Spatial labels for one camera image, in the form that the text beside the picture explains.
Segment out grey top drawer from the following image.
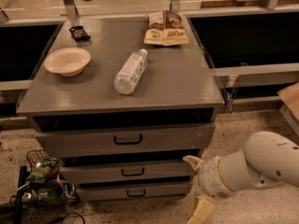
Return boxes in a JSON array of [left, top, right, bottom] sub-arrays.
[[36, 124, 215, 158]]

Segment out brown yellow snack bag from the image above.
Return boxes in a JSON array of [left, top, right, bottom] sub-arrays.
[[144, 10, 189, 47]]

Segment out grey bottom drawer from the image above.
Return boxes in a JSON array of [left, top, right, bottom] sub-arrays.
[[77, 181, 192, 202]]

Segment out grey drawer cabinet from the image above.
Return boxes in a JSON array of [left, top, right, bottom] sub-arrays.
[[17, 17, 223, 189]]

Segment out green chip bag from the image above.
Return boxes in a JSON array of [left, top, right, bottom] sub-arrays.
[[27, 158, 61, 184]]

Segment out white bowl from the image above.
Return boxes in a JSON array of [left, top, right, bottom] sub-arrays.
[[44, 48, 91, 77]]

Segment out small black snack packet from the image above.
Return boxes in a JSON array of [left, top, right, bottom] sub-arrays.
[[69, 26, 91, 42]]

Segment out soda can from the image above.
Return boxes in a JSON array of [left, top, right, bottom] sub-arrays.
[[64, 184, 77, 202]]

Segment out clear plastic water bottle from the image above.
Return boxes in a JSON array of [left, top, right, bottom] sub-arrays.
[[114, 49, 148, 95]]

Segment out brown cardboard piece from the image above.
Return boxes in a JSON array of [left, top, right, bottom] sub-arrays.
[[278, 82, 299, 120]]

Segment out grey drawer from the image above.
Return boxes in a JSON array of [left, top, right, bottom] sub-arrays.
[[36, 124, 215, 158], [77, 181, 192, 202], [61, 160, 194, 185]]

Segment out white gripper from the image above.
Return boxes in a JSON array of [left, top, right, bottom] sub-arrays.
[[183, 155, 235, 224]]

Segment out black cable on floor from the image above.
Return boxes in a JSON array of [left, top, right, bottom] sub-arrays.
[[46, 212, 86, 224]]

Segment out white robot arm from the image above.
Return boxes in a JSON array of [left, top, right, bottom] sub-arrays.
[[183, 132, 299, 224]]

